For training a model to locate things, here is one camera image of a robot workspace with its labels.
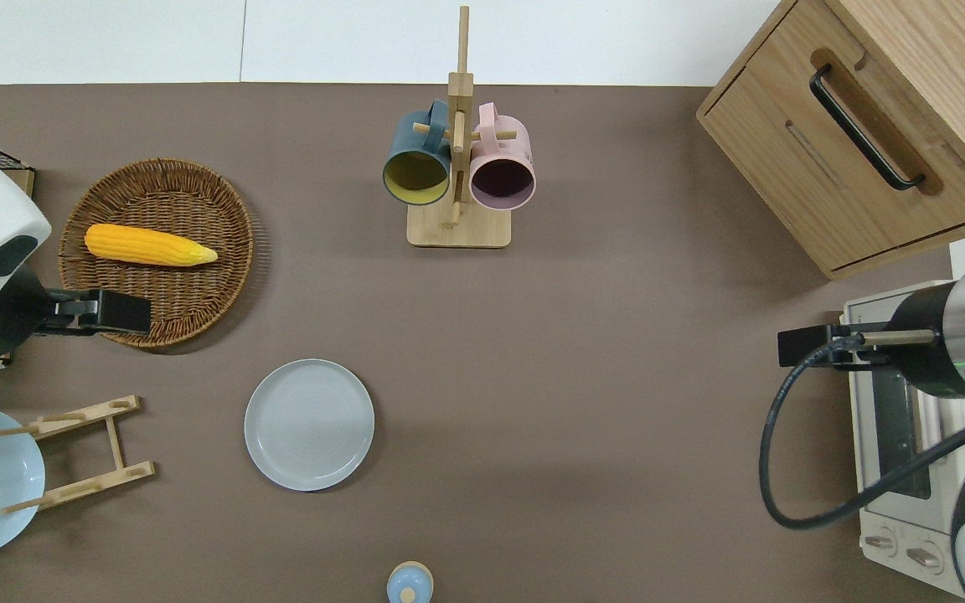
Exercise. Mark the wooden plate rack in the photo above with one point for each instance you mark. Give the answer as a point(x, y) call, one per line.
point(97, 481)

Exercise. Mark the yellow corn cob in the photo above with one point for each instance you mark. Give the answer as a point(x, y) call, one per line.
point(143, 244)

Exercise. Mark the gray plate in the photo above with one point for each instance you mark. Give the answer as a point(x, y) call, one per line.
point(309, 425)

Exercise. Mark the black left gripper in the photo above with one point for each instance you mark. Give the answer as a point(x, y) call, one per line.
point(122, 313)

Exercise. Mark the white toaster oven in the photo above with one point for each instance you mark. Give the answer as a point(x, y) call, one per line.
point(893, 419)

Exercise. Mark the wooden cabinet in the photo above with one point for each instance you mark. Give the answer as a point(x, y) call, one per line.
point(784, 142)

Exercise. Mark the wooden mug tree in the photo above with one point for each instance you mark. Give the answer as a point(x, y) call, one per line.
point(459, 226)

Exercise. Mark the light blue round cap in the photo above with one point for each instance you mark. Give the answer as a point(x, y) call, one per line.
point(410, 584)

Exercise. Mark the pink mug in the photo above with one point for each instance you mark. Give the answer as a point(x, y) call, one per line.
point(506, 144)

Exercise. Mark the dark blue mug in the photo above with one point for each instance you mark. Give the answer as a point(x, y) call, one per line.
point(407, 141)

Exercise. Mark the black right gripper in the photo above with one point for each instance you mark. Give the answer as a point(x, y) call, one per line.
point(805, 347)

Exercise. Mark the brown wicker basket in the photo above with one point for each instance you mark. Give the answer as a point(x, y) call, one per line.
point(181, 197)

